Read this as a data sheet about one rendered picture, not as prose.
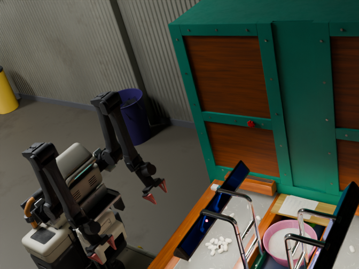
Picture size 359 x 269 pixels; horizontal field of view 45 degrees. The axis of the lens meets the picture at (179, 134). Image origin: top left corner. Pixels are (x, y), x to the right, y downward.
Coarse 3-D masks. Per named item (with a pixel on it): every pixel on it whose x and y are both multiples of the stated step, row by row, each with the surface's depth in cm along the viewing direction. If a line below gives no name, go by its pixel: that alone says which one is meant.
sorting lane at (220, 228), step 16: (240, 192) 260; (240, 208) 250; (256, 208) 246; (224, 224) 242; (240, 224) 239; (208, 240) 236; (224, 240) 233; (192, 256) 229; (208, 256) 227; (224, 256) 224
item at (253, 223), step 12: (216, 192) 210; (228, 192) 206; (252, 204) 203; (216, 216) 196; (228, 216) 193; (252, 216) 206; (240, 240) 198; (240, 252) 202; (264, 252) 223; (252, 264) 219
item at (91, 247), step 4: (88, 236) 203; (92, 236) 204; (96, 236) 205; (100, 236) 210; (104, 236) 206; (88, 240) 204; (92, 240) 204; (96, 240) 204; (100, 240) 205; (92, 244) 204; (96, 244) 203; (88, 248) 206; (92, 248) 202
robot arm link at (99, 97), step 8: (96, 96) 214; (104, 96) 210; (112, 96) 208; (96, 104) 211; (112, 104) 207; (104, 120) 218; (104, 128) 222; (112, 128) 224; (104, 136) 227; (112, 136) 225; (112, 144) 228; (104, 152) 231; (112, 152) 230; (112, 160) 231
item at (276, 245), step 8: (280, 232) 229; (288, 232) 227; (296, 232) 227; (272, 240) 226; (280, 240) 224; (272, 248) 221; (280, 248) 221; (312, 248) 216; (280, 256) 217; (296, 256) 214
